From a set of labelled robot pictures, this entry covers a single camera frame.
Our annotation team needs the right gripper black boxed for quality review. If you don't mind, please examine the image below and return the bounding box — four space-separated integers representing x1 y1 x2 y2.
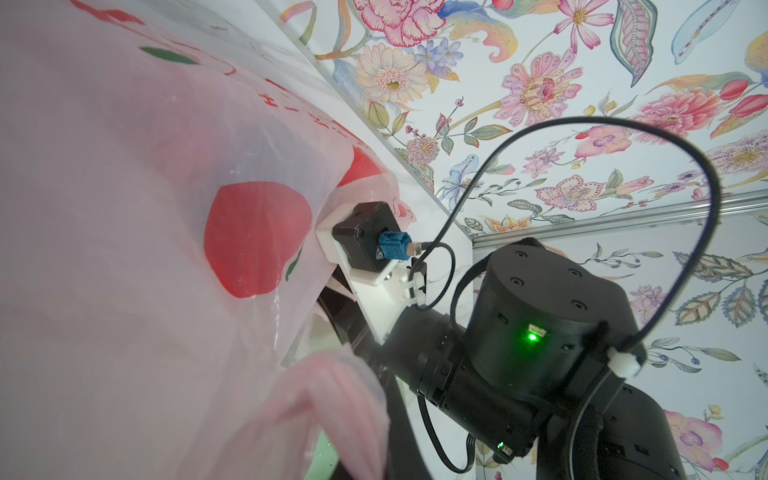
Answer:
317 238 648 466

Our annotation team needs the pink plastic bag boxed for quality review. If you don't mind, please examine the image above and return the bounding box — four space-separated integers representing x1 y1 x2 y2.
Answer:
1 1 413 479

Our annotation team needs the right aluminium corner post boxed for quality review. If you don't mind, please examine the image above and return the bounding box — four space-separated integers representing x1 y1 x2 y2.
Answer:
472 190 767 253

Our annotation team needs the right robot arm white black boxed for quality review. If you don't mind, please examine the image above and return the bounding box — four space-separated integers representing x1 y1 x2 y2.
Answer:
320 237 684 479

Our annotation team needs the light green fruit plate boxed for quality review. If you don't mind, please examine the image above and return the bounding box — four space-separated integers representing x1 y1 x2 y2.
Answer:
294 315 341 480

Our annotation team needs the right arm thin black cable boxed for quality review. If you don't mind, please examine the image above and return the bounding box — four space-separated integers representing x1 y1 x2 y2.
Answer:
410 115 723 475

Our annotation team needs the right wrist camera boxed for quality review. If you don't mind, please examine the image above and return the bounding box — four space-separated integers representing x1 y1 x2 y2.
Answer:
315 202 427 306

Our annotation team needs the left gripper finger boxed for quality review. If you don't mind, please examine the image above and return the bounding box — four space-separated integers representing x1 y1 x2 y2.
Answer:
380 377 431 480

